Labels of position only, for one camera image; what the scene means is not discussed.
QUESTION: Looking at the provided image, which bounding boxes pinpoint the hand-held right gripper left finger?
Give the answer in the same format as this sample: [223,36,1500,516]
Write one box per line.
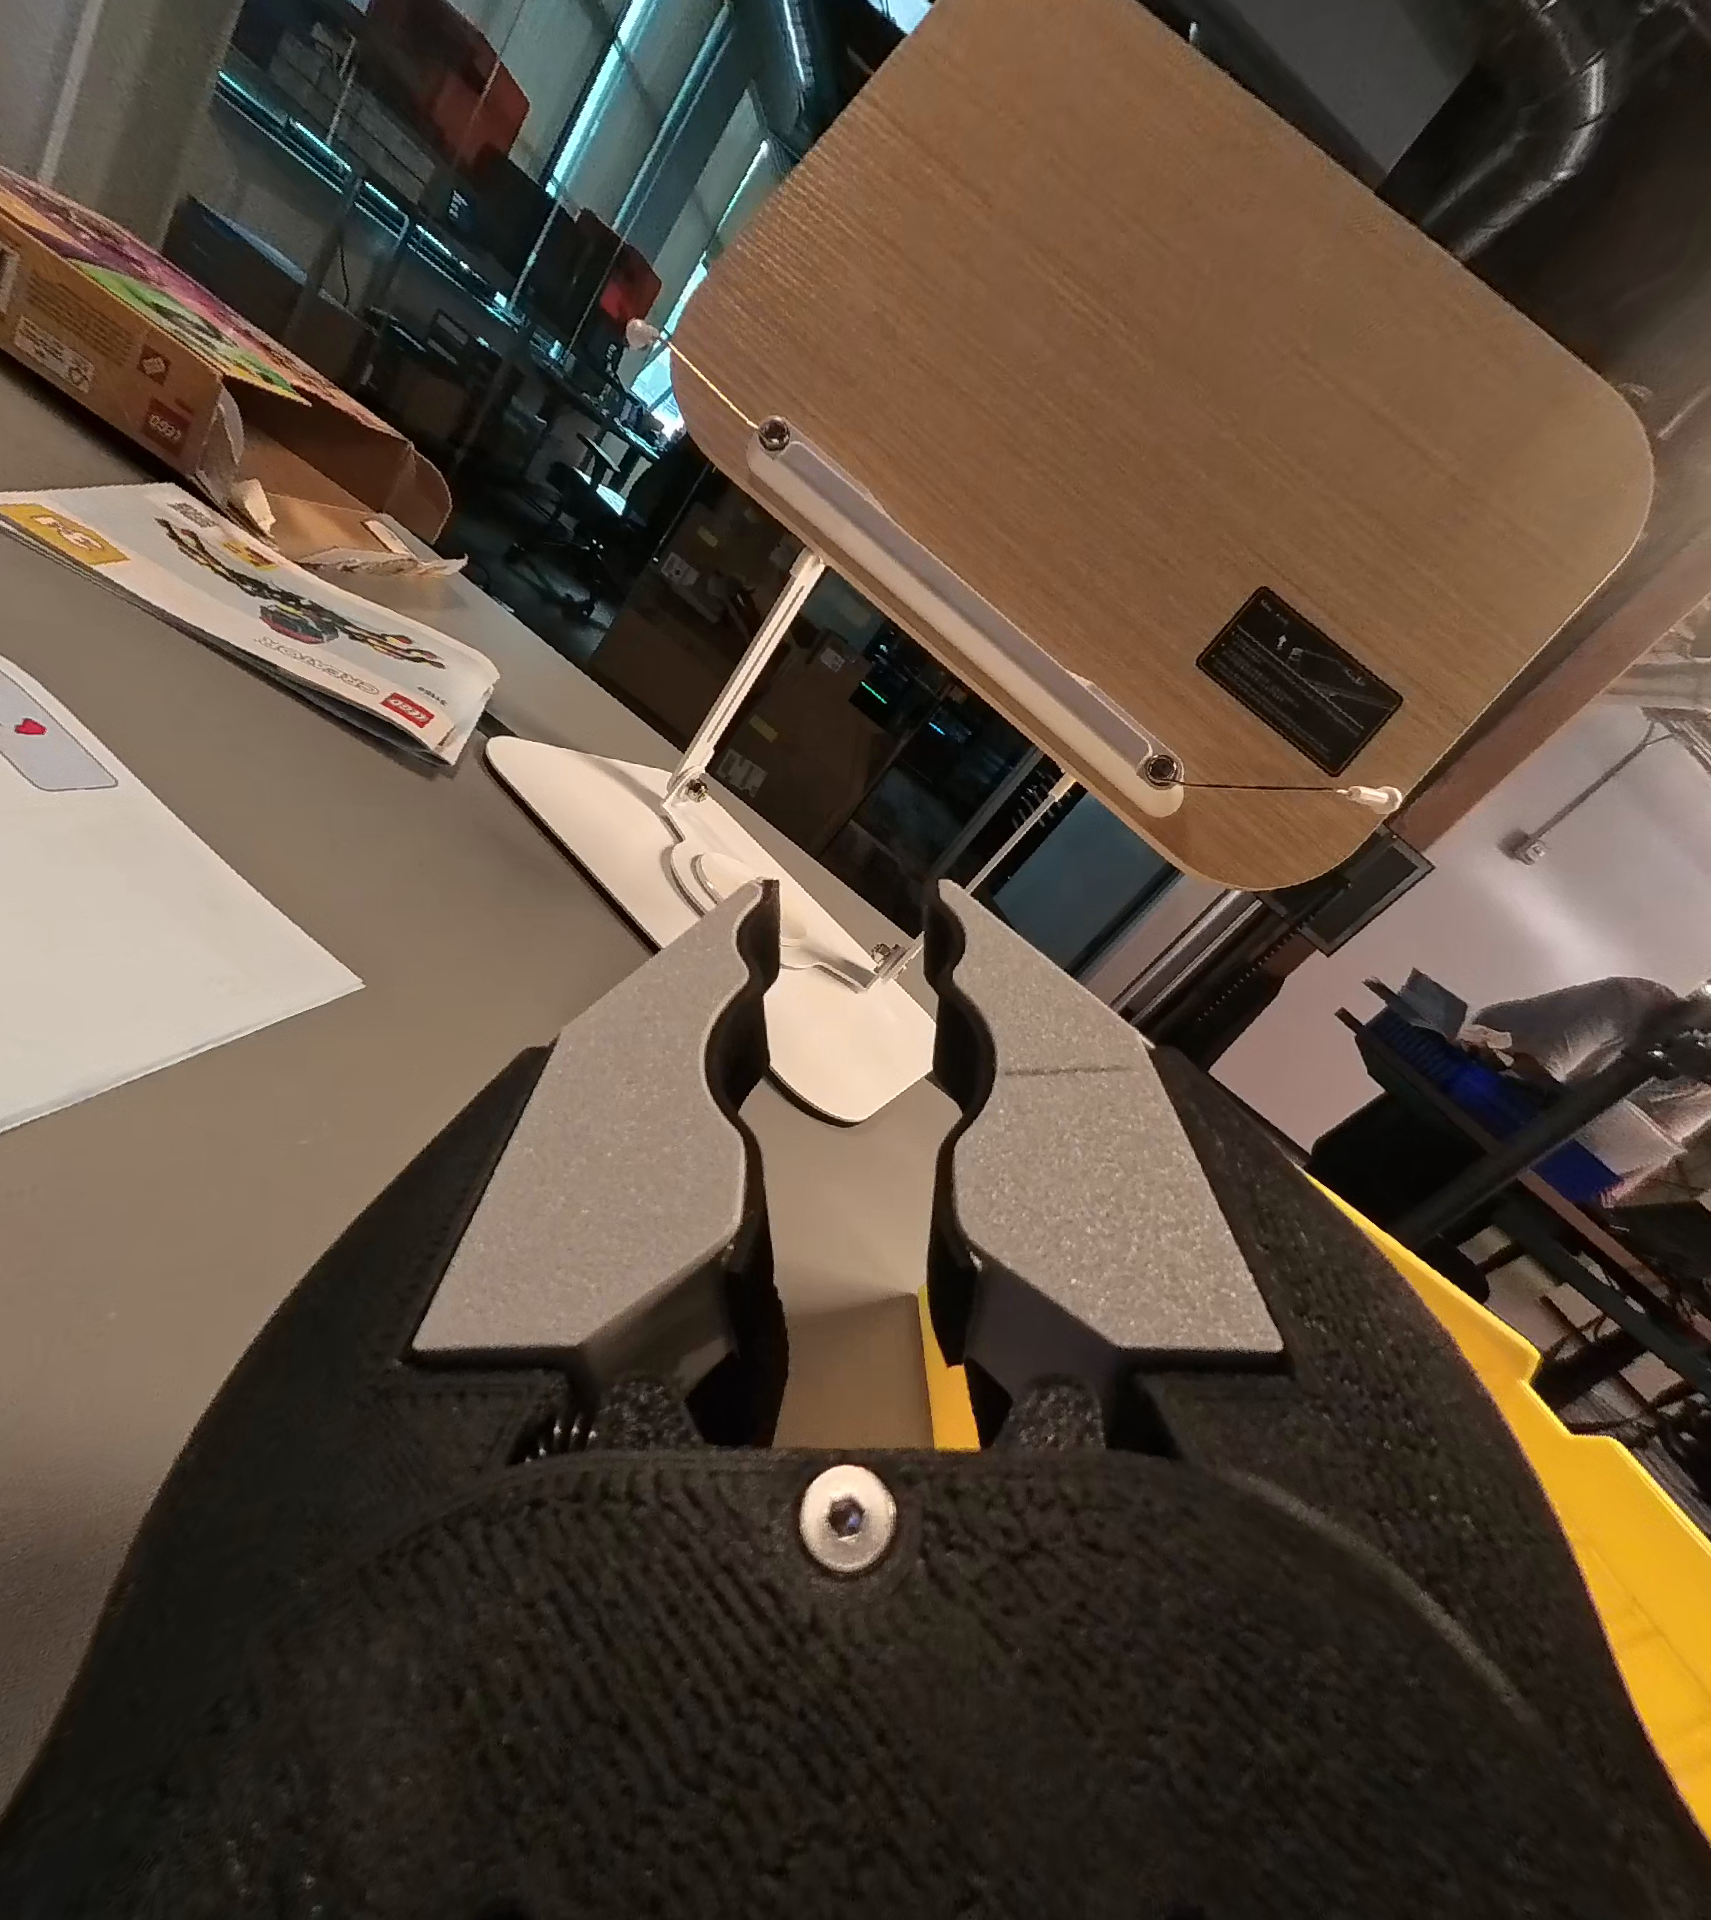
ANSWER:
[409,879,784,1381]

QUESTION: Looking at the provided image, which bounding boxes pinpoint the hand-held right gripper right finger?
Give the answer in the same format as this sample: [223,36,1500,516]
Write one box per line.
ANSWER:
[924,879,1288,1373]

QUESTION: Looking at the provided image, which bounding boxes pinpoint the orange lego box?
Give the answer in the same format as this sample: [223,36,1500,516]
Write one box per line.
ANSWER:
[0,118,467,579]

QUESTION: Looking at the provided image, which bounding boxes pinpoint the blue black machine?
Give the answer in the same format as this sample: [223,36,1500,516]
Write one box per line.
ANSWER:
[1359,971,1623,1194]

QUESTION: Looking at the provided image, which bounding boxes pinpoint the open instruction booklet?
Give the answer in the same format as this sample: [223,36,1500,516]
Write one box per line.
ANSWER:
[0,525,364,1175]

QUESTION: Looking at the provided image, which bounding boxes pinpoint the closed instruction booklet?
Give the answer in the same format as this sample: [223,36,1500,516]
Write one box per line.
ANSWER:
[0,483,500,767]

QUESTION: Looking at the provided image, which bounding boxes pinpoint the yellow plastic bin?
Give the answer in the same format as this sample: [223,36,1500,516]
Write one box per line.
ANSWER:
[921,1169,1711,1920]

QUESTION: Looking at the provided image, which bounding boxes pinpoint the light wooden board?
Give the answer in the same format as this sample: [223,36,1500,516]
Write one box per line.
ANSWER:
[667,0,1656,893]

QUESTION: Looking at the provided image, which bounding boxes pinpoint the storage shelves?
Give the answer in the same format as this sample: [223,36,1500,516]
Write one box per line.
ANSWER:
[164,0,739,451]

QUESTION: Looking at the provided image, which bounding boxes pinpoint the silver metal ducts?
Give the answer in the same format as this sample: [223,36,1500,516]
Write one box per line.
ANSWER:
[1381,0,1711,303]

